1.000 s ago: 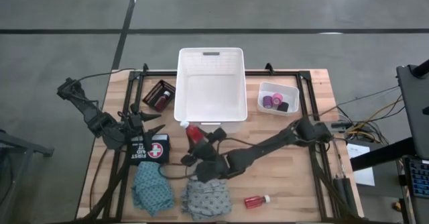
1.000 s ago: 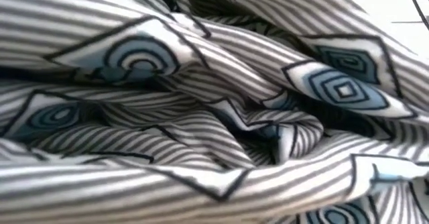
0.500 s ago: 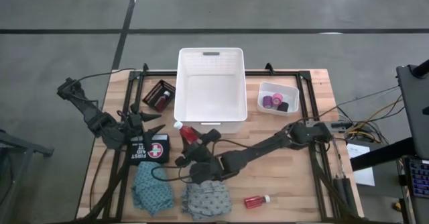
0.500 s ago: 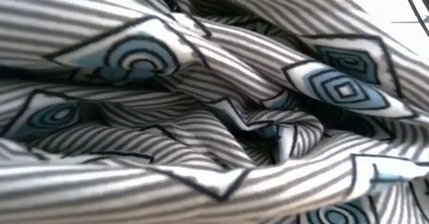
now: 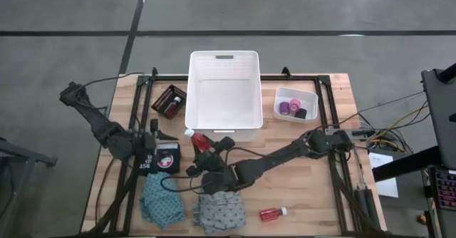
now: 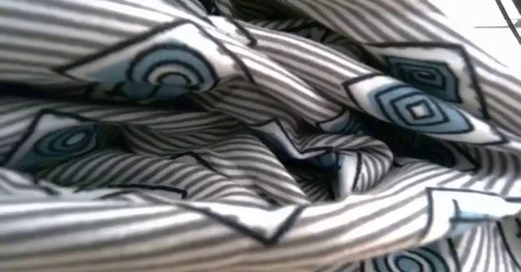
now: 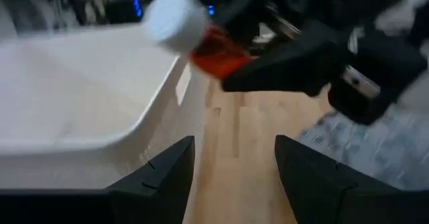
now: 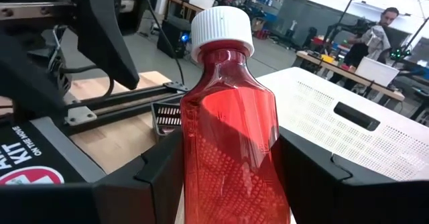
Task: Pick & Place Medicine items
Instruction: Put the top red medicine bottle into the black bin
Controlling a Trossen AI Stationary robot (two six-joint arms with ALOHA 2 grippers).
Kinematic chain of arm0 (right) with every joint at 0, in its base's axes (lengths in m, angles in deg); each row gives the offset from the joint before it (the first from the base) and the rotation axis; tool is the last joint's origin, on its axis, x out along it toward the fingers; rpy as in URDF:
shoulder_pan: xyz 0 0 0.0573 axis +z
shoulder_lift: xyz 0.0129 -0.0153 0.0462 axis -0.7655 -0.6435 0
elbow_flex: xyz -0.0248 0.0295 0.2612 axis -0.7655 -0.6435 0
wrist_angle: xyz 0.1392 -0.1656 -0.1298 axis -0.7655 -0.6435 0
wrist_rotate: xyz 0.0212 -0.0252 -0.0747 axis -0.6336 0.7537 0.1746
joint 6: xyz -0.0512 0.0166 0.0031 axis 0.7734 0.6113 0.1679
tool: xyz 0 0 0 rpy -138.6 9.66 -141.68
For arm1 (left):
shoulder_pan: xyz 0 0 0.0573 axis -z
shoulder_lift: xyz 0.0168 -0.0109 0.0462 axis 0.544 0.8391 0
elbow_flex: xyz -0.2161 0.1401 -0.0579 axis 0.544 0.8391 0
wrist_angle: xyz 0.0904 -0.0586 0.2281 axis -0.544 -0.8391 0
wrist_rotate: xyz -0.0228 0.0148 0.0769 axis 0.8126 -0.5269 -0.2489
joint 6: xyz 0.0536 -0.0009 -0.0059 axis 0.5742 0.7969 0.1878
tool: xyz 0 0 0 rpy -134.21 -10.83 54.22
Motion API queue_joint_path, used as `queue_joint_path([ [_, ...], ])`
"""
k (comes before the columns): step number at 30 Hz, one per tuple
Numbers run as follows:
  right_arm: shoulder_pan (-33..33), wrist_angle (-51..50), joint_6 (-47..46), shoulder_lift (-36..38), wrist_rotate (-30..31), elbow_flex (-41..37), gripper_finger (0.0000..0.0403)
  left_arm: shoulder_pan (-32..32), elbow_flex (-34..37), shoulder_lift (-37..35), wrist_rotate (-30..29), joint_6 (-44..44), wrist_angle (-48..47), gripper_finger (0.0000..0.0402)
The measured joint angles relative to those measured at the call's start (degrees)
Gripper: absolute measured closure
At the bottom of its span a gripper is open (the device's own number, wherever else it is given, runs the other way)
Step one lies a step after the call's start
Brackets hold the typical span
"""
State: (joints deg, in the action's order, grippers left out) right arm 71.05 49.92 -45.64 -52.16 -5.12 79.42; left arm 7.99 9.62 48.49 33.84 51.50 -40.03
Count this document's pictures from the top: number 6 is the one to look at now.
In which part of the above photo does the grey patterned cloth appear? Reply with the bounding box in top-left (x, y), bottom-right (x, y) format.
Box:
top-left (0, 0), bottom-right (521, 272)

